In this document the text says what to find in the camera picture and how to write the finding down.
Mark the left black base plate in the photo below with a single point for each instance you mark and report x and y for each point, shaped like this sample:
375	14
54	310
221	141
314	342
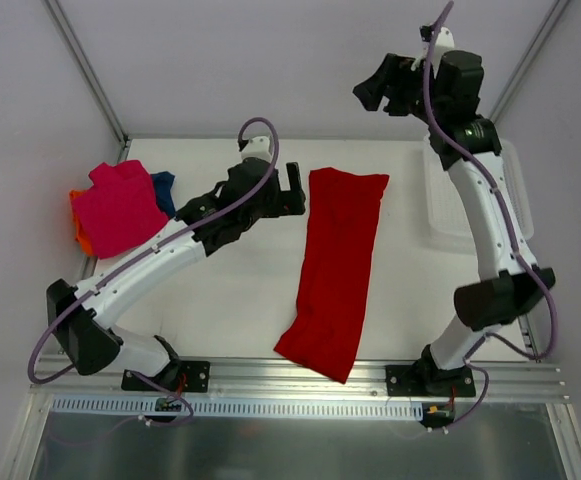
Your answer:
190	375

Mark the white slotted cable duct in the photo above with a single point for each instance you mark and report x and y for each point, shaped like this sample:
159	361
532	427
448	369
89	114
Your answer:
238	408

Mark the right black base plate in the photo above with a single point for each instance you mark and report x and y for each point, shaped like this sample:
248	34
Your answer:
413	380

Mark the blue folded t shirt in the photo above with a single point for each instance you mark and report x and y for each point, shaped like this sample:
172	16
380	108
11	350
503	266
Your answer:
162	183

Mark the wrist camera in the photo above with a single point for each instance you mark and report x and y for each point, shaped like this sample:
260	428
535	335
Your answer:
444	43
260	147

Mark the pink folded t shirt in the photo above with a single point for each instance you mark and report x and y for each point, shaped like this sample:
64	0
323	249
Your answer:
119	211

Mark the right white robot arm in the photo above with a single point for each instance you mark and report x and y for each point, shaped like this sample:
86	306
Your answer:
511	283

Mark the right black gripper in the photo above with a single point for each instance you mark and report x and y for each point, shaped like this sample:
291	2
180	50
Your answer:
393	85

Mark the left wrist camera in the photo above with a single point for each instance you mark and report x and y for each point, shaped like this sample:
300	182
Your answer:
260	147

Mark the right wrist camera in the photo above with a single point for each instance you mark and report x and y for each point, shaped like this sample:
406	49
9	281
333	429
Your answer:
444	43

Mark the orange folded t shirt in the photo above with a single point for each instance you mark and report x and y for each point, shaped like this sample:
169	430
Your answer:
81	236

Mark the red t shirt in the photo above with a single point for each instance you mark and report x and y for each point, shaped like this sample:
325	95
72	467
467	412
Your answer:
344	211

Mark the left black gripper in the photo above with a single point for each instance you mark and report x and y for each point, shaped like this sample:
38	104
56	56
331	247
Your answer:
280	195

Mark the aluminium mounting rail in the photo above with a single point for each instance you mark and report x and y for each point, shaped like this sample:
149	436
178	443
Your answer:
509	382

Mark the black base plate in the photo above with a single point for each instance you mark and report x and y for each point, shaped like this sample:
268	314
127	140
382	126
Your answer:
413	380
190	375

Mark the white plastic basket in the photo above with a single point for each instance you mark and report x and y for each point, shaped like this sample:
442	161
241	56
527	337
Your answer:
447	220

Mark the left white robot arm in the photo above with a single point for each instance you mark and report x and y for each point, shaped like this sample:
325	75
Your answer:
84	317

